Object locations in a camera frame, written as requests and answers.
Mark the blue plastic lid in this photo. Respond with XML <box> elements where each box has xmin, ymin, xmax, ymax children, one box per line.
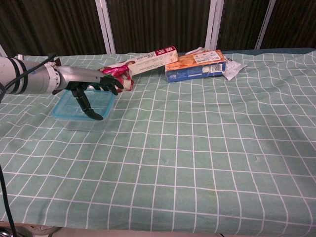
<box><xmin>51</xmin><ymin>89</ymin><xmax>116</xmax><ymax>122</ymax></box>

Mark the clear plastic container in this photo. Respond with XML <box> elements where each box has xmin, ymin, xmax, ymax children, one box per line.
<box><xmin>54</xmin><ymin>98</ymin><xmax>115</xmax><ymax>131</ymax></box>

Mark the white crumpled snack packet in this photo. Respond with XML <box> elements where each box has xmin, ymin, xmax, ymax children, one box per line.
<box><xmin>223</xmin><ymin>56</ymin><xmax>248</xmax><ymax>81</ymax></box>

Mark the green checked tablecloth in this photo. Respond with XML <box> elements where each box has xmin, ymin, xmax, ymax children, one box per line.
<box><xmin>0</xmin><ymin>50</ymin><xmax>316</xmax><ymax>229</ymax></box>

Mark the long white cookie box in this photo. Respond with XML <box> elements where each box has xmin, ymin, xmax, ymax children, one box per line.
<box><xmin>98</xmin><ymin>45</ymin><xmax>179</xmax><ymax>76</ymax></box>

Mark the grey metal base part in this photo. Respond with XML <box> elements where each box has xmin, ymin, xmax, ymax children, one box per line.
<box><xmin>0</xmin><ymin>218</ymin><xmax>61</xmax><ymax>237</ymax></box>

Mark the orange and blue cracker box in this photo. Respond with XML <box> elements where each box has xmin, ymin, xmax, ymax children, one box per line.
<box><xmin>164</xmin><ymin>49</ymin><xmax>227</xmax><ymax>83</ymax></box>

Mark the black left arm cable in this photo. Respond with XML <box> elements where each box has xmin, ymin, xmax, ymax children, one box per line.
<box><xmin>0</xmin><ymin>52</ymin><xmax>57</xmax><ymax>237</ymax></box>

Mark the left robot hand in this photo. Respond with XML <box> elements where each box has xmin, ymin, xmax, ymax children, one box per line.
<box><xmin>52</xmin><ymin>65</ymin><xmax>124</xmax><ymax>121</ymax></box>

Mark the red drink pouch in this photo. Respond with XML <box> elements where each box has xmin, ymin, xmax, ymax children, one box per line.
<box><xmin>100</xmin><ymin>66</ymin><xmax>135</xmax><ymax>92</ymax></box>

